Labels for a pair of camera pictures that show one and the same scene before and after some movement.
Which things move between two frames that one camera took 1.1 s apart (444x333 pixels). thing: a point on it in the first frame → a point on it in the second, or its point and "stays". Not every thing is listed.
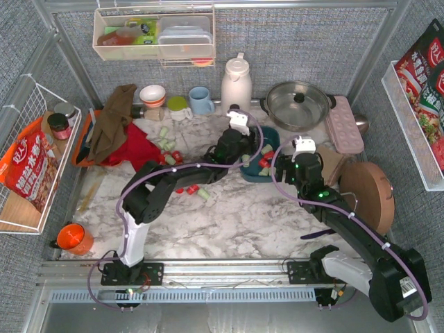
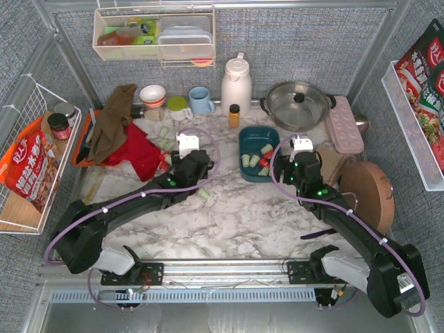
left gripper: [250, 143] → [175, 158]
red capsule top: [264, 164] stays
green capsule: [265, 172] stays
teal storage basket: [271, 137] stays
